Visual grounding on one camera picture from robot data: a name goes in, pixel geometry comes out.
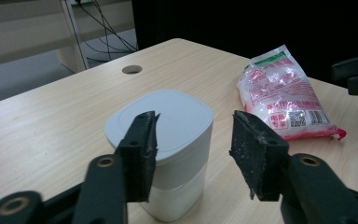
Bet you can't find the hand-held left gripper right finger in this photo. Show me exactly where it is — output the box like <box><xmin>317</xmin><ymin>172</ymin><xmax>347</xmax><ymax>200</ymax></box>
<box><xmin>228</xmin><ymin>110</ymin><xmax>291</xmax><ymax>202</ymax></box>

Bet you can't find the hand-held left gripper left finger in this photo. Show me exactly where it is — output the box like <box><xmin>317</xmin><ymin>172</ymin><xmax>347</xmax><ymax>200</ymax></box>
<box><xmin>115</xmin><ymin>110</ymin><xmax>161</xmax><ymax>203</ymax></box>

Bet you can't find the white lidded plastic container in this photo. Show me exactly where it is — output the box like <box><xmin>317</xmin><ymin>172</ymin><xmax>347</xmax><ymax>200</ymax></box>
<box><xmin>104</xmin><ymin>89</ymin><xmax>214</xmax><ymax>222</ymax></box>

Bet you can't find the red and white plastic bag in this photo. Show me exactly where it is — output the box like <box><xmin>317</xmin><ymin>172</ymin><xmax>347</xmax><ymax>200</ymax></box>
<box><xmin>236</xmin><ymin>44</ymin><xmax>348</xmax><ymax>142</ymax></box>

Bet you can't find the dark curtain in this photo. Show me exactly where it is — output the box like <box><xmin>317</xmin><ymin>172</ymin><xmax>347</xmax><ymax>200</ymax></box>
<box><xmin>131</xmin><ymin>0</ymin><xmax>358</xmax><ymax>87</ymax></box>

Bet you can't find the light wooden shelf unit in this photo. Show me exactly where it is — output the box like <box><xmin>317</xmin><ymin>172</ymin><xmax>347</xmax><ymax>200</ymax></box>
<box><xmin>0</xmin><ymin>0</ymin><xmax>135</xmax><ymax>75</ymax></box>

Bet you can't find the black cable bundle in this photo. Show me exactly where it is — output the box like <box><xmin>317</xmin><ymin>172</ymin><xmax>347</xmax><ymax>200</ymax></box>
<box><xmin>74</xmin><ymin>0</ymin><xmax>138</xmax><ymax>63</ymax></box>

